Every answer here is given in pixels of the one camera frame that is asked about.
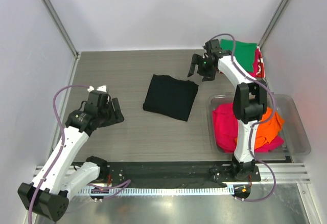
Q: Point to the black t shirt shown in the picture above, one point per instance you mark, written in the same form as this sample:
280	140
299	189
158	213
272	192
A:
170	97

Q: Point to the pink crumpled t shirt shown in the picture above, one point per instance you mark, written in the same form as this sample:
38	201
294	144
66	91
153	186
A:
226	126

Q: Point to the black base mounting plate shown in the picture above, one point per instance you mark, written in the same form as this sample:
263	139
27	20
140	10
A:
175	175

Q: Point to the aluminium frame post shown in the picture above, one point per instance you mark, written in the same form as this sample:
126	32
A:
273	22
58	23

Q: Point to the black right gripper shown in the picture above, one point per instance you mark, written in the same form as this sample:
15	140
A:
197	60

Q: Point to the white slotted cable duct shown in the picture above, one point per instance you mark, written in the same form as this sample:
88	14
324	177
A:
89	191

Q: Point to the aluminium front rail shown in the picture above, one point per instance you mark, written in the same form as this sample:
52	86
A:
282	173

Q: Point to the pink folded t shirt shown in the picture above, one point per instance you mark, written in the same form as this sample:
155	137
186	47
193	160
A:
256	64

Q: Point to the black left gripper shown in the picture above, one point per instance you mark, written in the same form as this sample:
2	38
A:
116	116

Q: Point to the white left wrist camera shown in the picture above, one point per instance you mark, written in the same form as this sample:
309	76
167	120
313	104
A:
100	91

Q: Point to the left aluminium frame post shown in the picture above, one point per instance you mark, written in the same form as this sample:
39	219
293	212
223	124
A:
58	23

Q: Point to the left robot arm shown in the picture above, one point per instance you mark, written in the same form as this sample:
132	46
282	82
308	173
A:
49	192

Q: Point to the green folded t shirt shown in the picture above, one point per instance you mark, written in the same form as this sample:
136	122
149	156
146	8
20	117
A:
244	54

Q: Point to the orange crumpled t shirt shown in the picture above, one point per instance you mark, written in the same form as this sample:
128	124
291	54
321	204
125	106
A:
267	138

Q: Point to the right aluminium frame post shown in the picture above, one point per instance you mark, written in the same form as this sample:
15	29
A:
273	22

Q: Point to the clear plastic bin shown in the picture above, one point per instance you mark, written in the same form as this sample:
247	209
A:
295	140

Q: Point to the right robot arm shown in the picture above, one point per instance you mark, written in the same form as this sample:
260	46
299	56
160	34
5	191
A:
249	104

